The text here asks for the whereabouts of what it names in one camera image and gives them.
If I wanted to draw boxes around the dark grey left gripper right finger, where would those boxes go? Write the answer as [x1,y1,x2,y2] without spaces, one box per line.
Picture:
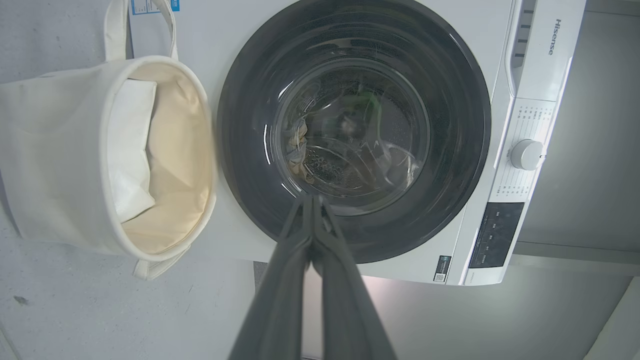
[310,195,398,360]

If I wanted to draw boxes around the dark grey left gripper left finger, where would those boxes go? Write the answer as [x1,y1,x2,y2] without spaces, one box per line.
[227,195,314,360]

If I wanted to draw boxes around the blue patterned garment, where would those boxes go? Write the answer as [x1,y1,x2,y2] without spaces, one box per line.
[286,117,416,188]

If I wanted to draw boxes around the washing machine door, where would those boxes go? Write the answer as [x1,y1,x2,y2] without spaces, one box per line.
[216,0,492,264]

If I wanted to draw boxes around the black washing machine display panel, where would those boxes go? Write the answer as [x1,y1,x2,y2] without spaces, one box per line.
[468,201,525,270]

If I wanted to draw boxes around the white pad in basket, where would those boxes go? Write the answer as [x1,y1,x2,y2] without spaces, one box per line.
[106,78,158,224]

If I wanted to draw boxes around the white washing machine dial knob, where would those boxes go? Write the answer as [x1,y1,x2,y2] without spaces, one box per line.
[509,139,546,172]

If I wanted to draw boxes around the cream canvas laundry basket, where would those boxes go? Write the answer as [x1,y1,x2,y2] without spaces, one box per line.
[0,0,219,281]

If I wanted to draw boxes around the white Hisense washing machine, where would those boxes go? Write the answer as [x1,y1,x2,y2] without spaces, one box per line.
[129,0,588,287]

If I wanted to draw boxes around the small QR code sticker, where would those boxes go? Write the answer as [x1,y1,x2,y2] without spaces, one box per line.
[433,255,452,284]

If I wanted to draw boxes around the white detergent drawer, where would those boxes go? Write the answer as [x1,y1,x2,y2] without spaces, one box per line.
[505,0,588,104]

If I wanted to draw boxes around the blue energy label sticker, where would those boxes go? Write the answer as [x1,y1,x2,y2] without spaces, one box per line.
[130,0,180,15]

